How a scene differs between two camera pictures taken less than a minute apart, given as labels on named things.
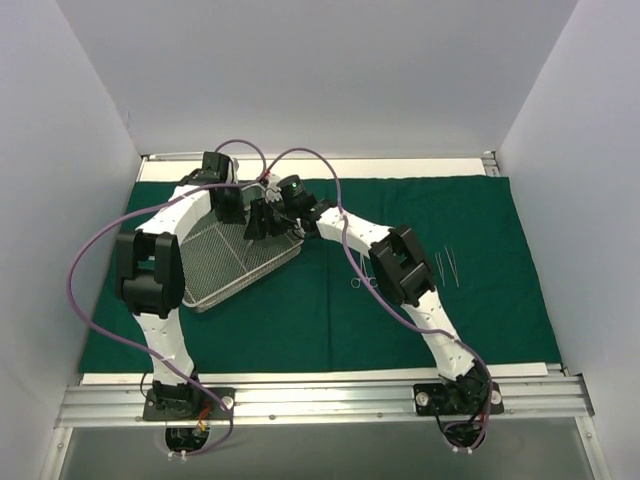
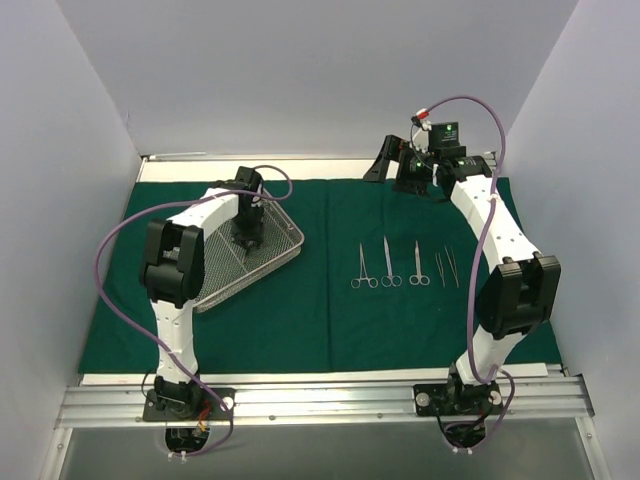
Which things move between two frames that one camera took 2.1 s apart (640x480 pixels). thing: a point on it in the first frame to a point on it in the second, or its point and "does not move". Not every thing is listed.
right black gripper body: (265, 220) to (393, 154)
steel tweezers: (452, 263) does not move
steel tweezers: (440, 266) does not move
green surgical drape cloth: (318, 310) does not move
